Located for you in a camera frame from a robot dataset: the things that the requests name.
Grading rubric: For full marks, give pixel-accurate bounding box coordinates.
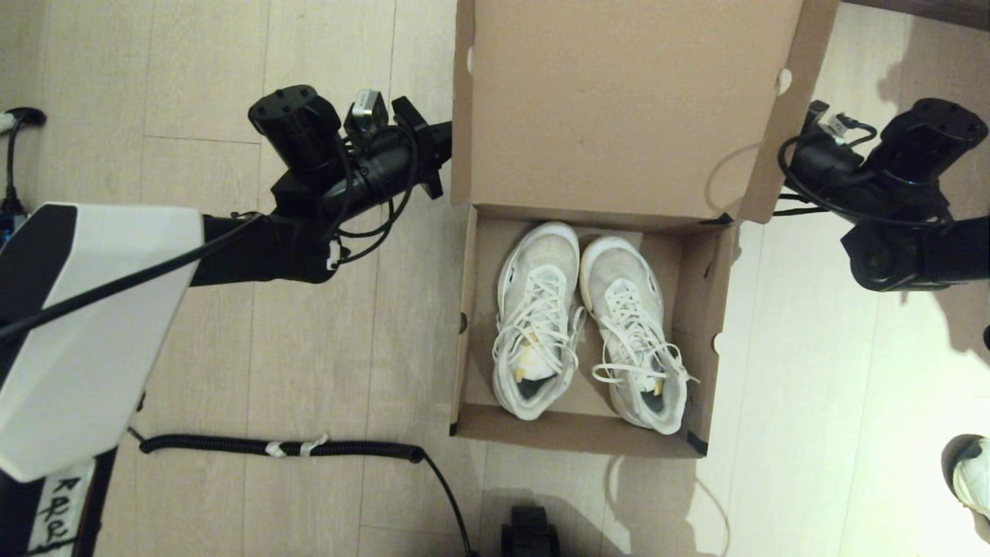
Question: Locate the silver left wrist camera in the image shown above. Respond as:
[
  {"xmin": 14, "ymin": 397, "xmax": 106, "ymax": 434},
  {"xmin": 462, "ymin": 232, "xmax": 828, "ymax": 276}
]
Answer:
[{"xmin": 344, "ymin": 89, "xmax": 389, "ymax": 140}]

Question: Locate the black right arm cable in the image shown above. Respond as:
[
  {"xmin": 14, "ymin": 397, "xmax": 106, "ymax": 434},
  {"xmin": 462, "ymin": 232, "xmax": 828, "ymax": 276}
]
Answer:
[{"xmin": 772, "ymin": 132, "xmax": 952, "ymax": 229}]

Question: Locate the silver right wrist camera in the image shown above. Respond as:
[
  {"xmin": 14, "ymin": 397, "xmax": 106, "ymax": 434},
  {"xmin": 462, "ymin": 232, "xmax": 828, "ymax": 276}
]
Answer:
[{"xmin": 808, "ymin": 101, "xmax": 853, "ymax": 142}]

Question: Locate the brown cardboard shoe box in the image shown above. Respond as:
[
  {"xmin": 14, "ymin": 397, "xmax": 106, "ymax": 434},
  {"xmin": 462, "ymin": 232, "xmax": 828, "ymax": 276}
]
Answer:
[{"xmin": 449, "ymin": 0, "xmax": 842, "ymax": 459}]

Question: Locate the white mesh sneaker orange tongue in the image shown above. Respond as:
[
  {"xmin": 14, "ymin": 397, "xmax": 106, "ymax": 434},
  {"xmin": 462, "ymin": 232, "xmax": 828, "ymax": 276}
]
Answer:
[{"xmin": 493, "ymin": 222, "xmax": 586, "ymax": 421}]

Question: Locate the black plug with cable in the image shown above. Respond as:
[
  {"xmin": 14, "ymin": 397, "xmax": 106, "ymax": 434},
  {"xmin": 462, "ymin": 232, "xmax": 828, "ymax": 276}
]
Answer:
[{"xmin": 0, "ymin": 107, "xmax": 47, "ymax": 216}]

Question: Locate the black coiled cable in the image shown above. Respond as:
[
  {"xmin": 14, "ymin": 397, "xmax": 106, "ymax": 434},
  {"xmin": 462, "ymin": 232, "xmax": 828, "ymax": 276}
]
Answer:
[{"xmin": 128, "ymin": 428, "xmax": 474, "ymax": 557}]

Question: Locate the white shoe of bystander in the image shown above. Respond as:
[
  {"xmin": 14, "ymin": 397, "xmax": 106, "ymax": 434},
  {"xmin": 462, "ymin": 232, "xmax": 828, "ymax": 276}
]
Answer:
[{"xmin": 951, "ymin": 437, "xmax": 990, "ymax": 519}]

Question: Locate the black and silver robot base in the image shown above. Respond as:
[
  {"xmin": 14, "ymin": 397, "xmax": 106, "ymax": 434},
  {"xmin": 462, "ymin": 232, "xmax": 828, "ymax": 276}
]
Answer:
[{"xmin": 501, "ymin": 507, "xmax": 559, "ymax": 557}]

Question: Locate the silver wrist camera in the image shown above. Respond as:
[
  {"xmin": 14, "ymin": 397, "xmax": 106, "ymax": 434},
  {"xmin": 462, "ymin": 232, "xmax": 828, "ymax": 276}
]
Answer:
[
  {"xmin": 808, "ymin": 101, "xmax": 853, "ymax": 142},
  {"xmin": 344, "ymin": 89, "xmax": 389, "ymax": 140}
]

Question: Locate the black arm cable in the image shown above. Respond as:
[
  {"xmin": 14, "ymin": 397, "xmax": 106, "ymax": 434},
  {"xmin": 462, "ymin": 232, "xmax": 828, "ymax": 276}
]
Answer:
[
  {"xmin": 772, "ymin": 132, "xmax": 952, "ymax": 229},
  {"xmin": 333, "ymin": 128, "xmax": 422, "ymax": 264}
]

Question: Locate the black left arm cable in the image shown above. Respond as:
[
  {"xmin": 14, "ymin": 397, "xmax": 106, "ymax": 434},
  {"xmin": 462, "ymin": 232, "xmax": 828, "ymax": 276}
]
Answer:
[{"xmin": 333, "ymin": 128, "xmax": 422, "ymax": 264}]

